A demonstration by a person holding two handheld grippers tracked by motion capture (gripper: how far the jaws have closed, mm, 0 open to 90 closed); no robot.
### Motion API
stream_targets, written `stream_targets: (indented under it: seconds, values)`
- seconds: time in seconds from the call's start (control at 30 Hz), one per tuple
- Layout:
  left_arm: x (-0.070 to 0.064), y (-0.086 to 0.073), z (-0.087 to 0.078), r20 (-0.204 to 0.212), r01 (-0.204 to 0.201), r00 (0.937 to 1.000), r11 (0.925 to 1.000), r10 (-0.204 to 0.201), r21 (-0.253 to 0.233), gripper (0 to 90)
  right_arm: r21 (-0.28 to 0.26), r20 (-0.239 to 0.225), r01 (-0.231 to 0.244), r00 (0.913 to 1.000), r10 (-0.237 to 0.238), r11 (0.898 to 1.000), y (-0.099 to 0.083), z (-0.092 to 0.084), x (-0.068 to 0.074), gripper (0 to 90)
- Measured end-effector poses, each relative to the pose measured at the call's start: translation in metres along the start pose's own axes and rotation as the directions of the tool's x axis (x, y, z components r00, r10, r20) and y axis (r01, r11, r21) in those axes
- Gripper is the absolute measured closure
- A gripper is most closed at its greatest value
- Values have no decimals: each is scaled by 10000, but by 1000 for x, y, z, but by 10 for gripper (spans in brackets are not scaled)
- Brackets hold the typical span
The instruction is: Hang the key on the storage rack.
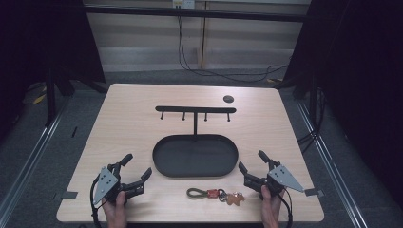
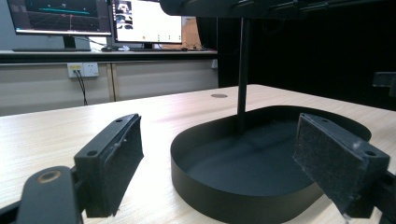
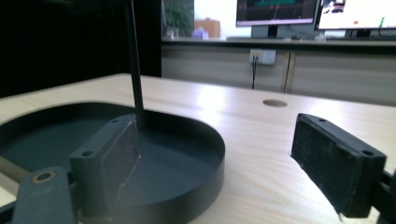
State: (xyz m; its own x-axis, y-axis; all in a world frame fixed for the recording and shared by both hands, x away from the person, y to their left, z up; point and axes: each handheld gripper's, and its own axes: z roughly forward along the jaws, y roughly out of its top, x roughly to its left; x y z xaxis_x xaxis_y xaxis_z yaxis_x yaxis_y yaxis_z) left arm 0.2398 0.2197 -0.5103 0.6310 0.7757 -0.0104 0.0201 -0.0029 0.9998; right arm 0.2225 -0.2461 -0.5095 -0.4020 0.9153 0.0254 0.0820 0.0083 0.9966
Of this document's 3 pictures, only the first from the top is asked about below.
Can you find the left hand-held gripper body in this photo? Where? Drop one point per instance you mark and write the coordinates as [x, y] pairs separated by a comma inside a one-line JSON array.
[[106, 183]]

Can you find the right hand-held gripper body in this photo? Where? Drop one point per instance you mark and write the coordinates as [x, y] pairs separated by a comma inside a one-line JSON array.
[[283, 177]]

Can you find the black key rack with tray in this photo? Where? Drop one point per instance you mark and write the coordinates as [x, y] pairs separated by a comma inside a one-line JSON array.
[[195, 156]]

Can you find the person's left hand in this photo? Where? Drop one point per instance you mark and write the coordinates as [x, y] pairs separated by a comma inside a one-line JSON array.
[[116, 212]]

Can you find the person's right hand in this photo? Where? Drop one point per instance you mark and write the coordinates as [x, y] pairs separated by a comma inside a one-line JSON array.
[[271, 209]]

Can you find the grey tape piece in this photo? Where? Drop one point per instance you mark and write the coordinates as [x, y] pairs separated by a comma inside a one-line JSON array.
[[313, 192], [69, 195]]

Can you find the black round table grommet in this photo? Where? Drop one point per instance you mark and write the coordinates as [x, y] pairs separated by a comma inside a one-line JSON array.
[[228, 98]]

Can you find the black metal stand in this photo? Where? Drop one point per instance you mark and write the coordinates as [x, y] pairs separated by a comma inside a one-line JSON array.
[[50, 95], [313, 95]]

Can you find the yellow floor scrap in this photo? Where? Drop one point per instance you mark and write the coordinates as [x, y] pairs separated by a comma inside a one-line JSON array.
[[39, 99]]

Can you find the black curtain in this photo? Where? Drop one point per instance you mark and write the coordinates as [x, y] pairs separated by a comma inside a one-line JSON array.
[[358, 79], [41, 41]]

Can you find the black horizontal metal bar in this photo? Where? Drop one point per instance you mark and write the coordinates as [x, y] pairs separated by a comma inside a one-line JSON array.
[[196, 13]]

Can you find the metal floor rail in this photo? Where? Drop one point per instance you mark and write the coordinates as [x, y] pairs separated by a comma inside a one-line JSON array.
[[28, 161], [335, 177]]

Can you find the white wall socket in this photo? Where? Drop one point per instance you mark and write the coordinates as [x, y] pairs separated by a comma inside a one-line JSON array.
[[183, 3]]

